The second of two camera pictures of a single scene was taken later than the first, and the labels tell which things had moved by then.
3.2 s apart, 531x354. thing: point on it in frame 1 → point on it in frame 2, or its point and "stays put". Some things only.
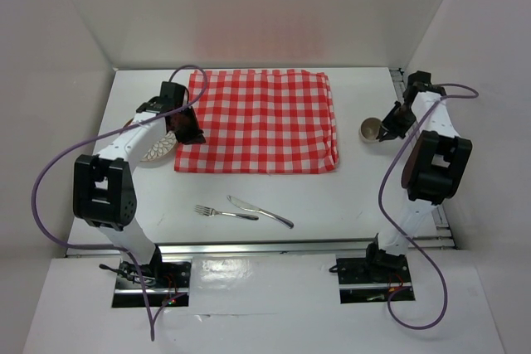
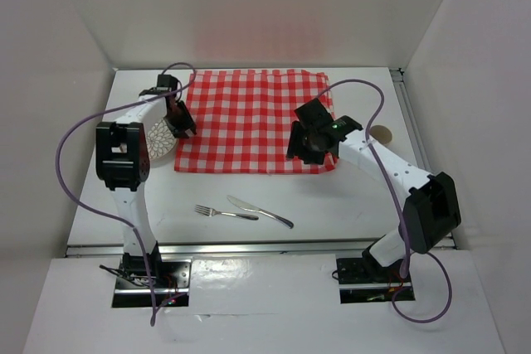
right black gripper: x=387 y=125 → x=315 y=158
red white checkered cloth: x=260 y=121 stays put
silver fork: x=211 y=212 stays put
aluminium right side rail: x=398 y=75 stays put
